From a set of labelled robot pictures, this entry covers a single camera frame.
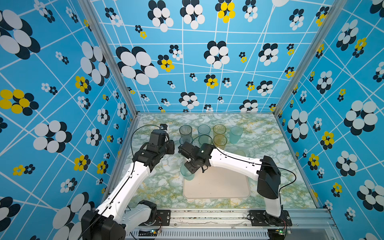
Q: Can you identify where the tall teal tumbler front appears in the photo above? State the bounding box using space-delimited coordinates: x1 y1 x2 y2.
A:
180 165 195 181

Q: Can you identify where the tall teal tumbler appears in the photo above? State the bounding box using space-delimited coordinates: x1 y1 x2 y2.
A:
180 165 195 181
230 126 243 144

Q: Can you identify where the tall light blue faceted tumbler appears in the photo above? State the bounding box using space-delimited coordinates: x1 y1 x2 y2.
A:
179 135 193 145

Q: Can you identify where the tall amber tumbler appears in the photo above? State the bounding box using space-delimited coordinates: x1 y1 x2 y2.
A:
213 134 228 150

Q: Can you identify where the tall frosted blue tumbler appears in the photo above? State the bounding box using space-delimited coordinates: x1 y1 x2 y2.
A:
198 124 211 136

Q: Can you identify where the tall grey tumbler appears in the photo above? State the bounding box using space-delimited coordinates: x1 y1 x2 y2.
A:
179 125 193 138

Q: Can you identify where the short green cup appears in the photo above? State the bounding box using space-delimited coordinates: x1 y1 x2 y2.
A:
234 150 247 157

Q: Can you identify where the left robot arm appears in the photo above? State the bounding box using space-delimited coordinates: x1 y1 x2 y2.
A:
78 125 175 240

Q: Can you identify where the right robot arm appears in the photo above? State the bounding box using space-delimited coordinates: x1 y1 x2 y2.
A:
178 143 283 218

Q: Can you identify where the beige plastic tray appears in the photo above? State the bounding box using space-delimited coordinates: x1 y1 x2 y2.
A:
184 162 251 199

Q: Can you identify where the tall green tumbler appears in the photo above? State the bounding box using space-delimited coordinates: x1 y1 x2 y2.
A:
198 135 213 146

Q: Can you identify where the tall yellow-olive tumbler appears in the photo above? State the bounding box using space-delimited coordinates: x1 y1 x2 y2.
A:
213 124 227 136

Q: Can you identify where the small green circuit board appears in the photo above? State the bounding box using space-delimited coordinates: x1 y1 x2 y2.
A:
138 229 160 237

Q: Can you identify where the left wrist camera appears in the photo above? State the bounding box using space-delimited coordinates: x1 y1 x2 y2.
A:
159 124 168 131

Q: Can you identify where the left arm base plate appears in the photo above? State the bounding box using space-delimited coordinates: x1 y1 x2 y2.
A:
146 210 172 227

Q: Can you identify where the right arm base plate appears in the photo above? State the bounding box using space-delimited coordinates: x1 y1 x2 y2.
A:
247 210 293 227

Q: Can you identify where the aluminium front rail frame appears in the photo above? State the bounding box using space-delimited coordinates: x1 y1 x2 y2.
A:
123 208 342 240

